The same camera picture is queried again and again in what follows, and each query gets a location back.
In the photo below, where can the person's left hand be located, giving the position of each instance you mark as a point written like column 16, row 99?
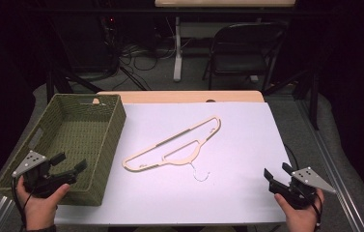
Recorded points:
column 41, row 209

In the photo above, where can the black metal stand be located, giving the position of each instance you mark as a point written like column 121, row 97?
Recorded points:
column 63, row 80
column 308, row 93

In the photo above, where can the light wooden desk top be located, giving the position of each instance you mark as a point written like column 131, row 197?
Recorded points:
column 224, row 3

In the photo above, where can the green woven basket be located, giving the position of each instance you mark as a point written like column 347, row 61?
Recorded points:
column 83, row 135

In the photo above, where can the black folding chair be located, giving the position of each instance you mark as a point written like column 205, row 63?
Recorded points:
column 244, row 51

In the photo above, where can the beige clothes hanger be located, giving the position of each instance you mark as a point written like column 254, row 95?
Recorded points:
column 173, row 150

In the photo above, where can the white board sheet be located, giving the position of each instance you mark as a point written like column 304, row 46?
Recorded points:
column 234, row 161

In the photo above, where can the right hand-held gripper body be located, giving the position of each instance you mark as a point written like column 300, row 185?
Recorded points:
column 311, row 180

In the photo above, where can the person's right hand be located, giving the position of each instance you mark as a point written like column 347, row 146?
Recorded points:
column 300, row 219

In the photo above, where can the white desk leg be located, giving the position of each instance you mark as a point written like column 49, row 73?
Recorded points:
column 178, row 54

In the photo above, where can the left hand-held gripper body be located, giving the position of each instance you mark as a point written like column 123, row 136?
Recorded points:
column 30, row 162

